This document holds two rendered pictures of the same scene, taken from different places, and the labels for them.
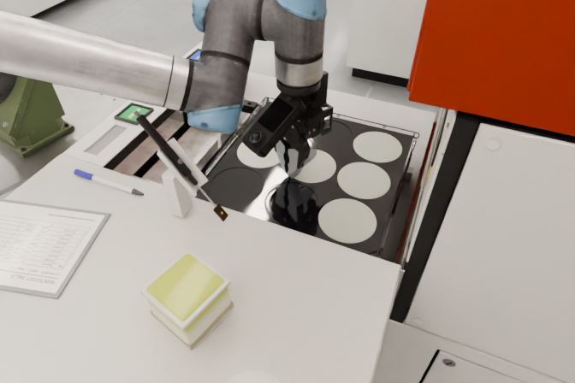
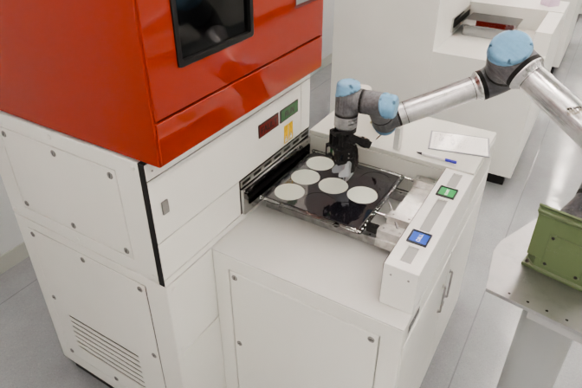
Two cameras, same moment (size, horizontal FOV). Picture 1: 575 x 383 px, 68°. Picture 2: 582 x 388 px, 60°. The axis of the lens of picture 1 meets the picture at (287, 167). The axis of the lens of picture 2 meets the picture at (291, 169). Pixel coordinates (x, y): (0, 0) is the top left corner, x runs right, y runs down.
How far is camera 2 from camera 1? 2.10 m
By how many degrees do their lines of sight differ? 105
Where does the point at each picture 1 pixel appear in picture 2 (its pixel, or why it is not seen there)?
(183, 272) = not seen: hidden behind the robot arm
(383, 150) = (287, 189)
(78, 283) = (426, 133)
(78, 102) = (544, 294)
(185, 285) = not seen: hidden behind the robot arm
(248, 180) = (369, 181)
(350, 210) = (317, 165)
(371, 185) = (302, 174)
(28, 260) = (449, 138)
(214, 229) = (381, 142)
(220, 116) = not seen: hidden behind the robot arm
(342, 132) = (307, 201)
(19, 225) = (464, 147)
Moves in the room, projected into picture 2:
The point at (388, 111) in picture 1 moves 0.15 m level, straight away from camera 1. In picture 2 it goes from (252, 254) to (227, 286)
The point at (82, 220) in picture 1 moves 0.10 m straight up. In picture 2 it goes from (438, 146) to (442, 121)
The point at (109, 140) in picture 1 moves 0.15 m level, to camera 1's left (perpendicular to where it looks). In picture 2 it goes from (453, 181) to (501, 184)
